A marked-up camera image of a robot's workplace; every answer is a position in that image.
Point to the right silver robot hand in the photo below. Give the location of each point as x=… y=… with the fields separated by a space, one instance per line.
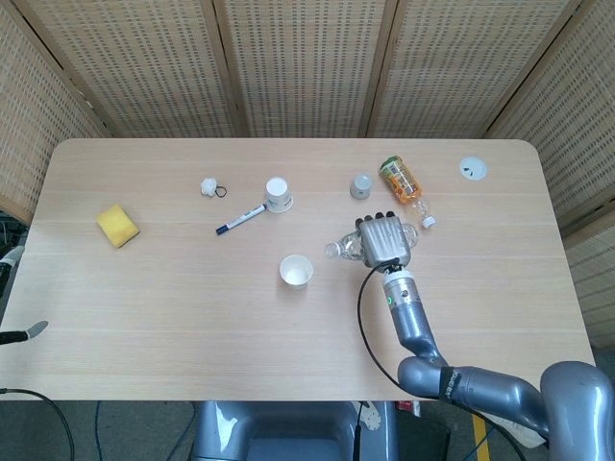
x=384 y=240

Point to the grey robot torso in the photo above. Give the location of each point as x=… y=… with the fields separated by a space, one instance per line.
x=288 y=432

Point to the blue capped whiteboard marker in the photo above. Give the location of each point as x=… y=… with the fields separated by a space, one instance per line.
x=240 y=220

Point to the small grey plastic cup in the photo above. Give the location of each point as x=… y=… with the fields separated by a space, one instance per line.
x=361 y=187

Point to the woven folding screen panel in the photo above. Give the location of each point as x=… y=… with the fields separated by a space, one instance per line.
x=33 y=120
x=576 y=144
x=456 y=67
x=144 y=67
x=307 y=67

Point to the orange label drink bottle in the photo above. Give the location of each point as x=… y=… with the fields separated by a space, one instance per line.
x=401 y=180

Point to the small white clip object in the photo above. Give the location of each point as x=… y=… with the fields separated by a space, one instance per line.
x=207 y=187

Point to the clear plastic bottle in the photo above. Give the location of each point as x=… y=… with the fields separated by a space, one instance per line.
x=346 y=247

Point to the red and white box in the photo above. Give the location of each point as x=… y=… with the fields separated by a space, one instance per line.
x=408 y=407

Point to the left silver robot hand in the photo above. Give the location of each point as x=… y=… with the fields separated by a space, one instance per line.
x=29 y=331

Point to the paper cup with blue print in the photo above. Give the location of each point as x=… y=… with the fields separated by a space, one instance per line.
x=278 y=194

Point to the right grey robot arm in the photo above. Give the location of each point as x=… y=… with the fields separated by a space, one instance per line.
x=408 y=312

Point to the yellow kitchen sponge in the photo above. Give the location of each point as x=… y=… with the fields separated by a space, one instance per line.
x=117 y=225

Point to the paper cup with green print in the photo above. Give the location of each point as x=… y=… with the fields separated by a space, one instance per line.
x=296 y=273

